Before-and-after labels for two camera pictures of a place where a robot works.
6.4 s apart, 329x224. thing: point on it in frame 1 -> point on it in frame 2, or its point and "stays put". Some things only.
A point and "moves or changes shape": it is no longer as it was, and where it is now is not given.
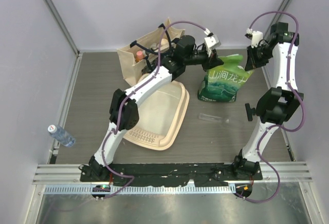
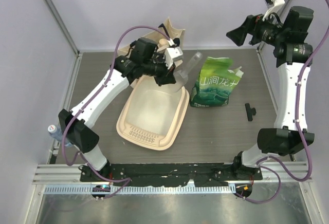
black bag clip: [250, 112] stays put
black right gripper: [251, 61] -> [255, 26]
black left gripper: [212, 61] -> [167, 77]
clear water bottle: [59, 133] stays put
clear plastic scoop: [207, 117] -> [181, 77]
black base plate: [213, 174] stays put
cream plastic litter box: [160, 118] stays put
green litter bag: [222, 82] moves or changes shape
